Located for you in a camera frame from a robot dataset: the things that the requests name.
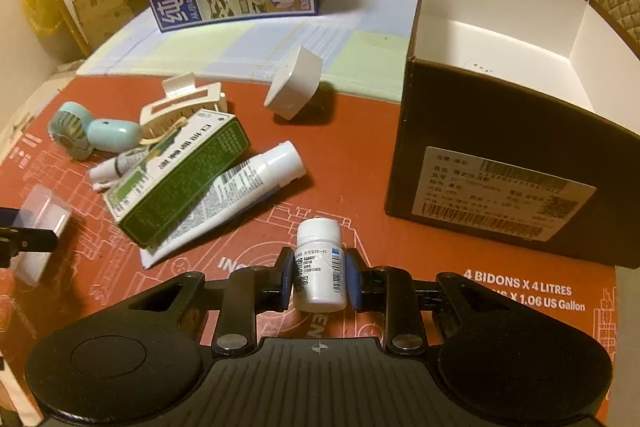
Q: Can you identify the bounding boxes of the clear plastic case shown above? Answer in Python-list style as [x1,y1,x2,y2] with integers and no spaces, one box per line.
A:
[10,184,72,286]

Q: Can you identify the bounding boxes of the white pill bottle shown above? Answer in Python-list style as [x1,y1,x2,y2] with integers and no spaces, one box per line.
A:
[293,218,347,313]

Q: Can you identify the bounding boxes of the small spray bottle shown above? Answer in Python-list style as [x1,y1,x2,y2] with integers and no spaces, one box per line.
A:
[88,146,150,192]

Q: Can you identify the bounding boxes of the white cream tube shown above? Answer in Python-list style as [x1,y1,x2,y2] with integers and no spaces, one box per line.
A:
[140,141,306,269]

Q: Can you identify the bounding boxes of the mint handheld fan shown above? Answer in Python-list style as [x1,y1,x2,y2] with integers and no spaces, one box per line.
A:
[47,102,142,160]

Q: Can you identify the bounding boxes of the green throat spray box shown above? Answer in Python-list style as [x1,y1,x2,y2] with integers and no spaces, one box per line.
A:
[104,109,250,248]

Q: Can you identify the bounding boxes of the cream hair claw clip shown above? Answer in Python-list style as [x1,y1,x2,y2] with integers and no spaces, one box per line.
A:
[139,72,228,145]

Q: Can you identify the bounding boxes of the white smart plug socket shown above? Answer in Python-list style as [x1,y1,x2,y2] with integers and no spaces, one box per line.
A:
[264,46,323,120]

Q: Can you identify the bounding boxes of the red Motul cardboard sheet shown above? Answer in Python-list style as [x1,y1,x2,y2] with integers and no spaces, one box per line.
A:
[1,83,612,426]

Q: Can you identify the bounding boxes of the brown shoe box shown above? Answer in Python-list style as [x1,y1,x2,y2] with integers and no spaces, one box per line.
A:
[385,0,639,269]

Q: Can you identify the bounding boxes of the brown cardboard carton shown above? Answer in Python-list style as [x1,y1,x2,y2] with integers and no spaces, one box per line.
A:
[55,0,149,57]

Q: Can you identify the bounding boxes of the pastel checkered tablecloth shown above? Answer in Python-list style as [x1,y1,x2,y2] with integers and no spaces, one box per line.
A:
[79,0,418,102]

